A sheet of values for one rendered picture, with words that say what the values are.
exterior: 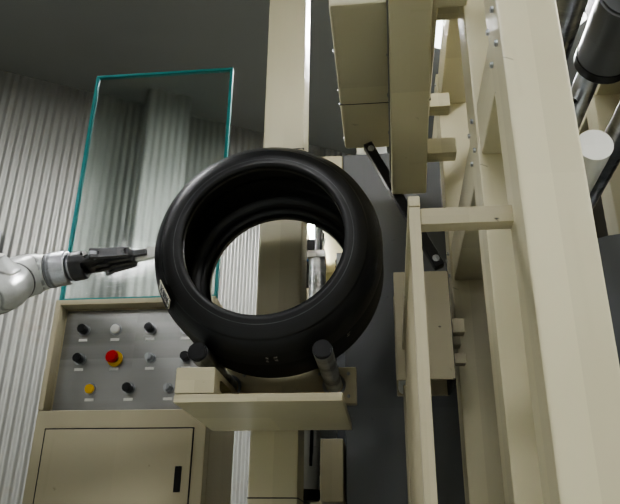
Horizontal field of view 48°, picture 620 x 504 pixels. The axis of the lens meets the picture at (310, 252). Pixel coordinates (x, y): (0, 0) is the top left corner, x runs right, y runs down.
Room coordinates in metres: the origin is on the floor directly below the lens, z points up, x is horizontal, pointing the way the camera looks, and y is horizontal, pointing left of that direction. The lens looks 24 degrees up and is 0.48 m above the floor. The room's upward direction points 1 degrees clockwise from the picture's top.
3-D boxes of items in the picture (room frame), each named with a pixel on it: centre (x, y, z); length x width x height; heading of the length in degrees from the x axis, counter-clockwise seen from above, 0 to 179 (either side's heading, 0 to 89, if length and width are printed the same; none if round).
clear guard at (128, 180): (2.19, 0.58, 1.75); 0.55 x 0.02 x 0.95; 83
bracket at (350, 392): (1.84, 0.07, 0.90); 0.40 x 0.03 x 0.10; 83
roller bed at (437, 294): (1.84, -0.31, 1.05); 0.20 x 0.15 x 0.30; 173
